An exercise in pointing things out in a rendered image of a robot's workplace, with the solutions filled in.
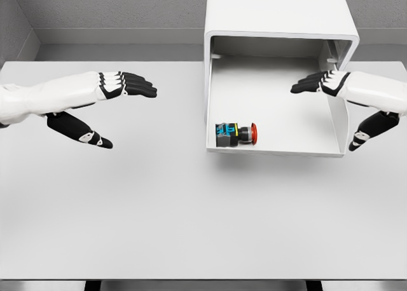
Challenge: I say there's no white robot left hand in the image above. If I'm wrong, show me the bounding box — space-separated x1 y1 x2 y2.
31 71 158 150

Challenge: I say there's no white tabletop storage cabinet shell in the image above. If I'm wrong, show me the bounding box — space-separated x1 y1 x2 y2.
203 0 361 73

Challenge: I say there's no red button load switch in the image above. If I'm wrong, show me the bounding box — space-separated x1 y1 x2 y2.
215 122 259 148

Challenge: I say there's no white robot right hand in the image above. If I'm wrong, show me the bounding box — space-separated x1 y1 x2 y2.
289 70 407 152

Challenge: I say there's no white cabinet drawer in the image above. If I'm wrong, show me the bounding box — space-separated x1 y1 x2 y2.
205 53 351 159

